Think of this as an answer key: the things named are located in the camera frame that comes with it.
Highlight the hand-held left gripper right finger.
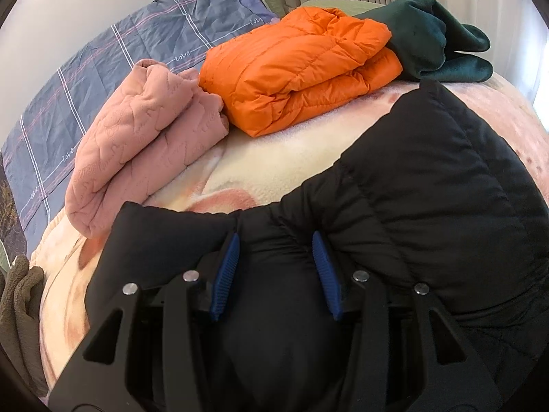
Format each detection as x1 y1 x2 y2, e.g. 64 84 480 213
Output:
312 230 503 412

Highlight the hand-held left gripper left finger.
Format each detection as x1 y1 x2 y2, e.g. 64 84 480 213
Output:
47 232 241 412

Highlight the black puffer jacket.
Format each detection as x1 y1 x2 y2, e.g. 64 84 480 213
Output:
84 79 549 412

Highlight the cream floral fleece blanket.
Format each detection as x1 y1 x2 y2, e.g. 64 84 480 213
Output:
28 71 545 400

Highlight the pink quilted garment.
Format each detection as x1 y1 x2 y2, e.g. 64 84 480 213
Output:
65 58 230 239

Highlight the olive knit cloth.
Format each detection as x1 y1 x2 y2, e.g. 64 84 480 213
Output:
0 255 46 372

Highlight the orange puffer jacket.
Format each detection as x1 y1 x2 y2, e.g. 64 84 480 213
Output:
199 7 403 138

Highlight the blue plaid bed sheet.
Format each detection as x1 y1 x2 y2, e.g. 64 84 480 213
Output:
2 0 286 245

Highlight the dark green fleece garment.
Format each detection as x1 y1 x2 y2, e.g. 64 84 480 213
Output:
354 0 494 83

